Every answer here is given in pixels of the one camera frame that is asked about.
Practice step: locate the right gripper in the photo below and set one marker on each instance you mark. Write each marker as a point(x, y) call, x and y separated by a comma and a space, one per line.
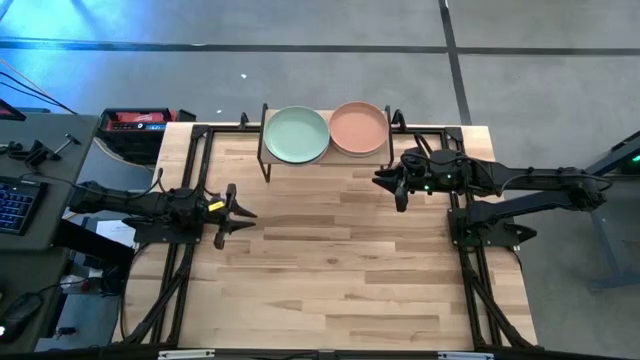
point(430, 175)

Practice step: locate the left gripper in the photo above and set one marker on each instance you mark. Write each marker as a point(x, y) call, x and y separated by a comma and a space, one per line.
point(205, 215)

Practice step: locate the orange plate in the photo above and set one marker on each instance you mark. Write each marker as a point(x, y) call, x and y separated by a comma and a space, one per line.
point(359, 127)

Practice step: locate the mint green plate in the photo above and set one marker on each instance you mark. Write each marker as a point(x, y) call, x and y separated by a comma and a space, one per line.
point(296, 134)

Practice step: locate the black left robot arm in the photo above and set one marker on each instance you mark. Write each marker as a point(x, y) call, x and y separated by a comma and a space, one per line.
point(125, 202)

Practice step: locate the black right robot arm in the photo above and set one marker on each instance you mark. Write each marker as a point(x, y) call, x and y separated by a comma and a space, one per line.
point(540, 180)

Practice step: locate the yellow tag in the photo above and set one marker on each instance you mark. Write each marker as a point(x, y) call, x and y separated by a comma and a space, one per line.
point(216, 205)

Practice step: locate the black table clamp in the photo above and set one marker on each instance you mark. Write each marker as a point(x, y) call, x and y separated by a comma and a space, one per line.
point(244, 121)
point(399, 120)

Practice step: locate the white paper sheet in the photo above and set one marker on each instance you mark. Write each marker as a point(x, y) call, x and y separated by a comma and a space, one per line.
point(112, 232)

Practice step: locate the red black toolbox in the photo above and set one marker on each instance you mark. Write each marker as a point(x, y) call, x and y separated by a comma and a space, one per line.
point(135, 120)

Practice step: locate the black bar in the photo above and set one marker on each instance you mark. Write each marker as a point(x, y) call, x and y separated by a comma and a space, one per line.
point(95, 245)

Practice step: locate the white label strip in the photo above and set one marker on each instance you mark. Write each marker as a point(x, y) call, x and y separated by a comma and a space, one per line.
point(185, 354)
point(465, 356)

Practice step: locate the grey desk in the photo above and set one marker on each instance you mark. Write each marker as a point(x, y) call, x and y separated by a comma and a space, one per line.
point(65, 210)

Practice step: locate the black desk clamp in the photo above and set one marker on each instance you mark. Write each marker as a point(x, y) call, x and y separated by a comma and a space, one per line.
point(37, 157)

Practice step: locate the black keyboard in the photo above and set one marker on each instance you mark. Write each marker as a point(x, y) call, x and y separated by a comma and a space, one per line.
point(20, 205)

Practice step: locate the black computer mouse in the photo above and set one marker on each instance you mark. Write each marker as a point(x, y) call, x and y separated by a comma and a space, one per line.
point(20, 315)

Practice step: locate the black screen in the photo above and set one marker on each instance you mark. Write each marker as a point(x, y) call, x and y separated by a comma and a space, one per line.
point(7, 112)

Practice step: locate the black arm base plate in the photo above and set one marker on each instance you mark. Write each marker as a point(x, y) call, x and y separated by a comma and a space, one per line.
point(150, 237)
point(480, 239)

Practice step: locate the black table frame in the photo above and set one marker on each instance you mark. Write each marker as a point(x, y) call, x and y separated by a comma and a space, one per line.
point(176, 310)

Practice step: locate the grey metal table frame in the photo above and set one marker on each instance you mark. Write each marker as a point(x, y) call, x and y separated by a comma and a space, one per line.
point(600, 230)

